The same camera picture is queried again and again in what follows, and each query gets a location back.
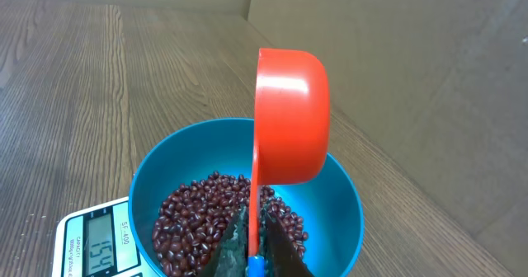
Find red measuring scoop blue handle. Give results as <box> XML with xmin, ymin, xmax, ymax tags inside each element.
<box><xmin>247</xmin><ymin>48</ymin><xmax>330</xmax><ymax>276</ymax></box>

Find blue bowl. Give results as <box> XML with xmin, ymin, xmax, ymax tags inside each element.
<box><xmin>129</xmin><ymin>118</ymin><xmax>365</xmax><ymax>276</ymax></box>

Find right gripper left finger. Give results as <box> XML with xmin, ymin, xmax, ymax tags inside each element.
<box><xmin>198</xmin><ymin>207</ymin><xmax>248</xmax><ymax>277</ymax></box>

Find red beans in bowl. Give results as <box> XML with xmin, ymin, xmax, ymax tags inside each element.
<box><xmin>151</xmin><ymin>170</ymin><xmax>309</xmax><ymax>277</ymax></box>

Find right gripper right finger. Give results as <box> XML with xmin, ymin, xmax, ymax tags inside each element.
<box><xmin>258</xmin><ymin>200</ymin><xmax>314</xmax><ymax>277</ymax></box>

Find white digital kitchen scale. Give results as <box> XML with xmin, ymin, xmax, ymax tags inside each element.
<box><xmin>51</xmin><ymin>197</ymin><xmax>157</xmax><ymax>277</ymax></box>

